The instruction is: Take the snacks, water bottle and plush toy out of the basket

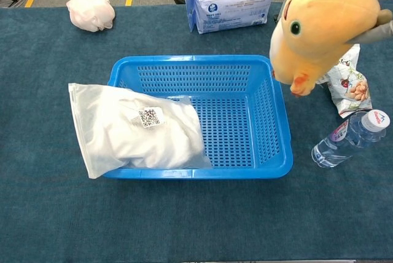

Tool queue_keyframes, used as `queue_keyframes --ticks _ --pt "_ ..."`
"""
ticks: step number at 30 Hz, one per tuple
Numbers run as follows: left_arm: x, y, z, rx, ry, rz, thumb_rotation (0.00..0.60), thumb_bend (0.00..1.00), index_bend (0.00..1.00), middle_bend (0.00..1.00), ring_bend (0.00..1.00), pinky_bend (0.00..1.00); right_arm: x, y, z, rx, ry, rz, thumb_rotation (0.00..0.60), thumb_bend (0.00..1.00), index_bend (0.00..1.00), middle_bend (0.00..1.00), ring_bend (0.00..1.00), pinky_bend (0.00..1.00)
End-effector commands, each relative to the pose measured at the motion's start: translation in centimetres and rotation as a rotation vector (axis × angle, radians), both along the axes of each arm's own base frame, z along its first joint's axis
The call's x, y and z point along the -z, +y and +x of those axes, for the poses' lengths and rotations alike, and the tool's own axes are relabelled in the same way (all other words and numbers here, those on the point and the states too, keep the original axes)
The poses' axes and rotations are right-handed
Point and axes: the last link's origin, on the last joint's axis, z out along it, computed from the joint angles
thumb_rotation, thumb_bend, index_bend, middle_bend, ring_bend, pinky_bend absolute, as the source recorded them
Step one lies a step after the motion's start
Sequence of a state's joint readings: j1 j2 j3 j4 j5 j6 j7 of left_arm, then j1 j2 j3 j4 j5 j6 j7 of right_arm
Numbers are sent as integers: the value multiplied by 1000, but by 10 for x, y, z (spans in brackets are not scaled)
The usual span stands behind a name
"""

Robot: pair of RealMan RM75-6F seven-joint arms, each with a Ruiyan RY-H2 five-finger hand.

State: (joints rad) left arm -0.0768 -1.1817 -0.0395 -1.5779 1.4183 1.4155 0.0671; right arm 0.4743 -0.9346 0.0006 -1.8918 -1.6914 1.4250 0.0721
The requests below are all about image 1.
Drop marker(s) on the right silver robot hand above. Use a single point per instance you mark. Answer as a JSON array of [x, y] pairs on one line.
[[379, 32]]

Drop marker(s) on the yellow plush toy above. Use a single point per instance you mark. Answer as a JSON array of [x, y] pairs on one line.
[[322, 26]]

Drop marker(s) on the silver peanut snack bag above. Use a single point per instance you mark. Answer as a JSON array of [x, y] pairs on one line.
[[350, 91]]

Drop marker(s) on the clear plastic water bottle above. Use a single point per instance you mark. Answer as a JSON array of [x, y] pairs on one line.
[[344, 143]]

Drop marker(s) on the blue perforated plastic basket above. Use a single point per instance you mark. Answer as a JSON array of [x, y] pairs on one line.
[[227, 127]]

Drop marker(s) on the blue white tissue pack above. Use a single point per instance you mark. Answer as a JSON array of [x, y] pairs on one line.
[[233, 5]]

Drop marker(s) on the white garment in zip bag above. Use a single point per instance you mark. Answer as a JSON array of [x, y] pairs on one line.
[[122, 131]]

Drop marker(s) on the pale pink bath loofah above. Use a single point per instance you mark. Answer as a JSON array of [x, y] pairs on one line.
[[90, 11]]

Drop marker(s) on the teal felt table cover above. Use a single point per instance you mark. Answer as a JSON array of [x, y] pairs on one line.
[[61, 214]]

